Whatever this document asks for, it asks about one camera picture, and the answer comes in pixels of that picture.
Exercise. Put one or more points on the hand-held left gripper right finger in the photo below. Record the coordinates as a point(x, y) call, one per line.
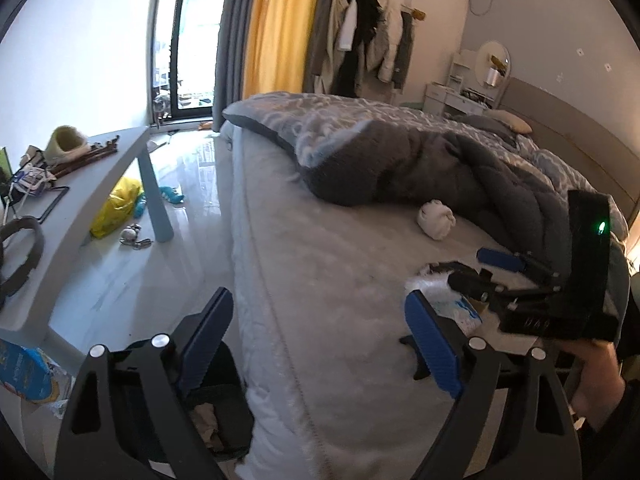
point(432, 345)

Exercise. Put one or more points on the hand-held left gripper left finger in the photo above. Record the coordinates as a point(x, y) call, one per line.
point(210, 340)

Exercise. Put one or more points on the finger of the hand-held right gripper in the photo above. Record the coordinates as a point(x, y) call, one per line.
point(470, 282)
point(500, 259)

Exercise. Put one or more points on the clear plastic tissue packet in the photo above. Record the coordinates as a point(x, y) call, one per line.
point(450, 305)

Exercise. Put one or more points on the black mesh trash bin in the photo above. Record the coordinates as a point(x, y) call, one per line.
point(227, 370)

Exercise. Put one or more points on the person's right forearm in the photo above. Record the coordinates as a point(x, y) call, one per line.
point(617, 440)

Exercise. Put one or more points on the person's right hand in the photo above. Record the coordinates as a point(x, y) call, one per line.
point(595, 380)

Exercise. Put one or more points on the crumpled white tissue ball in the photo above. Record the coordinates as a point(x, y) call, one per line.
point(436, 220)

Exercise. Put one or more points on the metal key bunch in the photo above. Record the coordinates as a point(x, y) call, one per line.
point(137, 243)

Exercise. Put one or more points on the white bed mattress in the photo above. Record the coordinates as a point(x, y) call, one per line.
point(325, 260)

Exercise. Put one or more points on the beige pillow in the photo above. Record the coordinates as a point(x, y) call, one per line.
point(515, 121)

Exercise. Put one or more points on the grey patterned quilt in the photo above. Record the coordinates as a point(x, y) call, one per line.
point(400, 160)

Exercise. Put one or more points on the grey bed headboard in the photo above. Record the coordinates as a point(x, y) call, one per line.
point(560, 125)

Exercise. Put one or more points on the teal plush toy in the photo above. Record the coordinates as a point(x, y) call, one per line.
point(172, 194)

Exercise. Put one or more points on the small blue plush toy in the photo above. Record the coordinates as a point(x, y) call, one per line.
point(140, 206)

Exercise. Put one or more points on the crumpled clear plastic wrap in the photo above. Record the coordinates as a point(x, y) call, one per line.
point(62, 390)

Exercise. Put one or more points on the yellow plastic bag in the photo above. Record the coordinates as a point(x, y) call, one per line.
point(115, 210)

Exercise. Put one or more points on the white dressing table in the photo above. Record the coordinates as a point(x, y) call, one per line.
point(450, 97)

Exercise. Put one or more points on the light blue low table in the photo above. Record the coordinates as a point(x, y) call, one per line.
point(90, 200)

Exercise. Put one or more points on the blue printed box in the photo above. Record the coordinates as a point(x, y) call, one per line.
point(25, 370)

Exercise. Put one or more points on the round vanity mirror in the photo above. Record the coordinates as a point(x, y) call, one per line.
point(492, 62)

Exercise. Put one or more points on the grey headphones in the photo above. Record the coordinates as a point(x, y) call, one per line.
point(36, 245)

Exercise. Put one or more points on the small orange floor object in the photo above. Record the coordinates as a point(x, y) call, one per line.
point(206, 125)

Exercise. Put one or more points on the brown wooden sticks bundle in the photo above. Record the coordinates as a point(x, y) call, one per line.
point(90, 155)

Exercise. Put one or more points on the dark grey hanging garment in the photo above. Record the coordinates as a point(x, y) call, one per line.
point(405, 50)

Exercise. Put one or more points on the white blue packets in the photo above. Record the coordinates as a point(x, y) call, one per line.
point(32, 180)

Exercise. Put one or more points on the green fluffy slipper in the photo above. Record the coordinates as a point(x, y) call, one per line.
point(65, 142)

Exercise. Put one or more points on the white hanging jacket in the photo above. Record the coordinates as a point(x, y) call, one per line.
point(387, 40)

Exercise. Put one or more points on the green tote bag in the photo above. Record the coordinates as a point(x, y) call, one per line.
point(5, 170)

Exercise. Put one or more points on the white hanging shirt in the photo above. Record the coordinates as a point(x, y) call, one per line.
point(348, 25)

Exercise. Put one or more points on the grey curtain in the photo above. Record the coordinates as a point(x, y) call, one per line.
point(315, 50)
point(230, 60)

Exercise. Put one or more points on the beige hanging coat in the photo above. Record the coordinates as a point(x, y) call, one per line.
point(332, 35)

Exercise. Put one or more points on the black hanging coat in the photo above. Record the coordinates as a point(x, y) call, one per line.
point(367, 10)

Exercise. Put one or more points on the glass balcony door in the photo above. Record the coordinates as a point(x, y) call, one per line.
point(173, 60)

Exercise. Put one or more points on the yellow curtain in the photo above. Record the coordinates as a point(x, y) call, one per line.
point(275, 35)

